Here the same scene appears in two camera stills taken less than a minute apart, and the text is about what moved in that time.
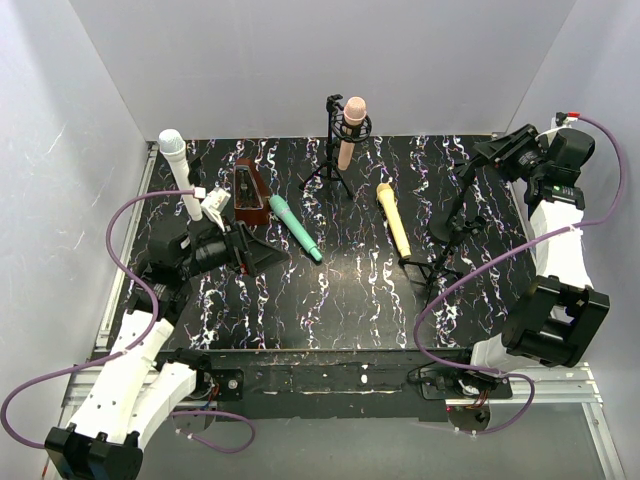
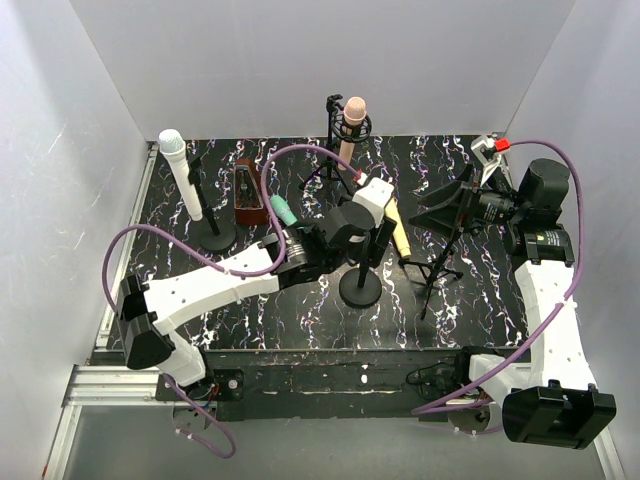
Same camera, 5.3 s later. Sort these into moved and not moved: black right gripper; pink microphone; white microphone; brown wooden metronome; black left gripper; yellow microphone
Moved: black left gripper; black right gripper
Not moved: brown wooden metronome; white microphone; yellow microphone; pink microphone
